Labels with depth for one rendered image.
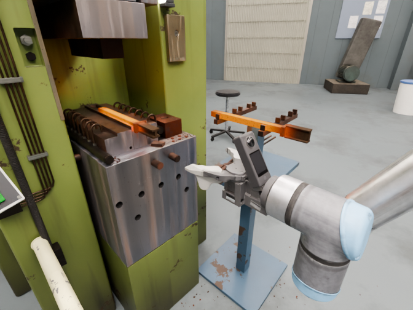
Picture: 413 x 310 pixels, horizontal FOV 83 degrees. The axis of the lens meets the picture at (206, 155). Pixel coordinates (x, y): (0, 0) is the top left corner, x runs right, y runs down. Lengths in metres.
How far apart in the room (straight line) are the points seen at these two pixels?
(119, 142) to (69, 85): 0.50
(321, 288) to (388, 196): 0.21
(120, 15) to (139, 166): 0.46
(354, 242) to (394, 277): 1.49
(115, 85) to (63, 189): 0.60
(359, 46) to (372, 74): 1.16
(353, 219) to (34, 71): 0.86
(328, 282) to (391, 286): 1.35
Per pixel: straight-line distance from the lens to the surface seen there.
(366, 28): 8.06
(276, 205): 0.46
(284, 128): 0.84
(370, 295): 1.76
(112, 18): 0.80
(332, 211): 0.44
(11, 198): 0.63
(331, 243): 0.45
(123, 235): 0.94
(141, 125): 0.81
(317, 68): 8.52
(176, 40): 1.07
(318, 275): 0.51
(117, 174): 0.80
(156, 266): 1.16
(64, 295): 0.83
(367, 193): 0.57
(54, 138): 0.92
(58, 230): 1.07
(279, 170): 1.15
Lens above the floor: 1.26
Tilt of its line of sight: 26 degrees down
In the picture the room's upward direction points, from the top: straight up
